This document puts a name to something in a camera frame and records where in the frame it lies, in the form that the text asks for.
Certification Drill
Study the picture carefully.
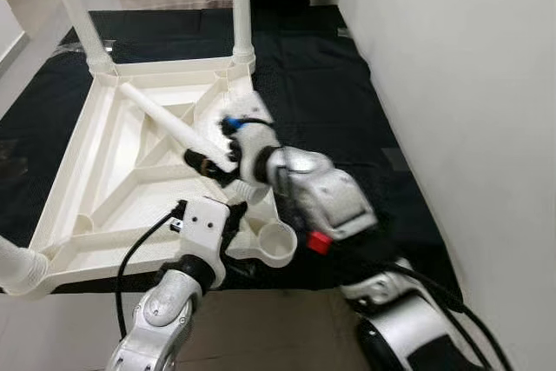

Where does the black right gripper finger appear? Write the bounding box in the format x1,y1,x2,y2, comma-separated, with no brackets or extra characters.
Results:
184,149,228,182

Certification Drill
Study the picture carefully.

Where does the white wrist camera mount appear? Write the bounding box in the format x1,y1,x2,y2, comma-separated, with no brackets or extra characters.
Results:
178,197,231,285
224,91,279,207

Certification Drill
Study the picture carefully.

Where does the red connector block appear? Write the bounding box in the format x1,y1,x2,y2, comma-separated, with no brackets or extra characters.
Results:
306,230,333,256

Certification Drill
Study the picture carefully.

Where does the black tablecloth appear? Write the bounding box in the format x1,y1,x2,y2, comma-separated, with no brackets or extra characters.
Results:
0,4,466,302

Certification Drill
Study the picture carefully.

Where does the white plastic table top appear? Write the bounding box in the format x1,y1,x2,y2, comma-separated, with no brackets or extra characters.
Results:
26,51,301,295

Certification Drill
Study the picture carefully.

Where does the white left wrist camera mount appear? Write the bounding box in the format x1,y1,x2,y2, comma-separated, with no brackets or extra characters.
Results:
178,197,231,285

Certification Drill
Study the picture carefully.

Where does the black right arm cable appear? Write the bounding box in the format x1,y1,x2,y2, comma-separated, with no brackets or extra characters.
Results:
224,115,292,198

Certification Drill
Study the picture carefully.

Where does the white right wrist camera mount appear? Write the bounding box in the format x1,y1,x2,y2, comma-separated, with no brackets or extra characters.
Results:
224,91,279,207

